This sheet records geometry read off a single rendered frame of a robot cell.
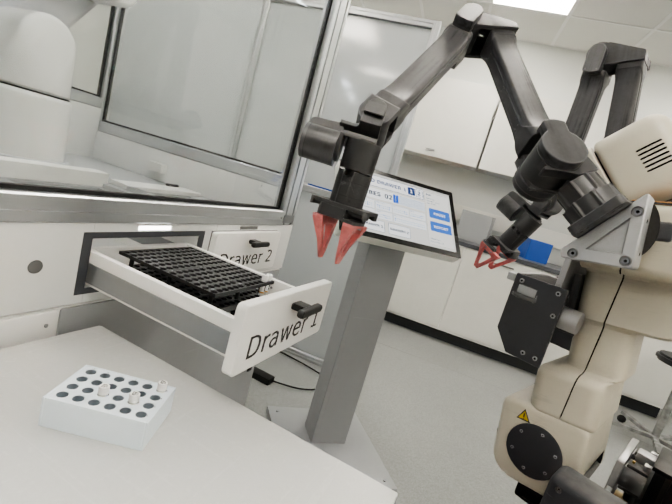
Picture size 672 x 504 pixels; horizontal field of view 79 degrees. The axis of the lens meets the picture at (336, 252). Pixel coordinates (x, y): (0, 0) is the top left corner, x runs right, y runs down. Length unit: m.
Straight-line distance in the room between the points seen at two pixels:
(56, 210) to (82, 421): 0.33
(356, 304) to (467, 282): 2.13
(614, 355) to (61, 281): 0.98
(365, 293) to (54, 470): 1.27
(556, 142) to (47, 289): 0.85
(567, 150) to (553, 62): 3.86
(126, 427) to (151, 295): 0.23
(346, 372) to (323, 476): 1.18
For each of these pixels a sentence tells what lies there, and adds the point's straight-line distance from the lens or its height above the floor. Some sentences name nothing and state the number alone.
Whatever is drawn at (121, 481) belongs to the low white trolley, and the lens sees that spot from 0.55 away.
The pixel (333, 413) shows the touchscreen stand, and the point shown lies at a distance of 1.85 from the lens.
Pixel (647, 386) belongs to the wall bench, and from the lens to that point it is 4.15.
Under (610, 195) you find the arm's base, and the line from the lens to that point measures 0.76.
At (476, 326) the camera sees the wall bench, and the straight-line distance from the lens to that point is 3.76.
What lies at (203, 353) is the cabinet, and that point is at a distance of 1.19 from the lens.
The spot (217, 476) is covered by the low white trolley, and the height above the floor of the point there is 0.76.
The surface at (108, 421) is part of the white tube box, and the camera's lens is 0.58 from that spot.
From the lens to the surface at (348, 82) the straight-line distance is 2.52.
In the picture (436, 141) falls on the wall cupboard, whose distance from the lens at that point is 4.02.
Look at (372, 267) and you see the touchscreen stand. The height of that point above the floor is 0.83.
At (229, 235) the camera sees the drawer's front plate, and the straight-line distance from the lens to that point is 1.04.
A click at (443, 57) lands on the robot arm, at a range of 0.90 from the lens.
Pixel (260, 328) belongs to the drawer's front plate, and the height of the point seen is 0.88.
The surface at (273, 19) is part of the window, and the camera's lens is 1.10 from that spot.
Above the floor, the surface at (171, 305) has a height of 0.87.
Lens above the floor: 1.13
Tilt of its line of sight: 10 degrees down
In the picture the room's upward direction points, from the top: 16 degrees clockwise
